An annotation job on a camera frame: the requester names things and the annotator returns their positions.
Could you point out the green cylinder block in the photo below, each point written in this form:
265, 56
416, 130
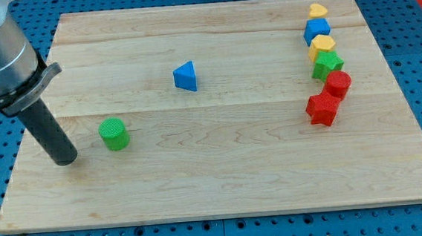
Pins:
114, 134

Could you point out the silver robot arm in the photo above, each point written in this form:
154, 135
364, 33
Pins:
23, 72

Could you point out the wooden board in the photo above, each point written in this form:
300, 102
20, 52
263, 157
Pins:
242, 145

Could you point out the blue triangle block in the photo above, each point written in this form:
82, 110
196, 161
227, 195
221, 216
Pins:
185, 77

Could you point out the red star block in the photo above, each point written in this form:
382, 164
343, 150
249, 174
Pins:
322, 108

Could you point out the green star block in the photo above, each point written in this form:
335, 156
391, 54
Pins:
325, 63

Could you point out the red cylinder block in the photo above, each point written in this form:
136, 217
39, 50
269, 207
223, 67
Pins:
337, 84

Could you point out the yellow hexagon block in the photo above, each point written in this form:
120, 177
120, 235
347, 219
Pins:
320, 43

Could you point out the blue hexagon block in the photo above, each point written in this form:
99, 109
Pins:
315, 27

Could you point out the yellow heart block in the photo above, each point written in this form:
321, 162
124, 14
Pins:
317, 11

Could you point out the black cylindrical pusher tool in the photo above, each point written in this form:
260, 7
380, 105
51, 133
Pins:
41, 124

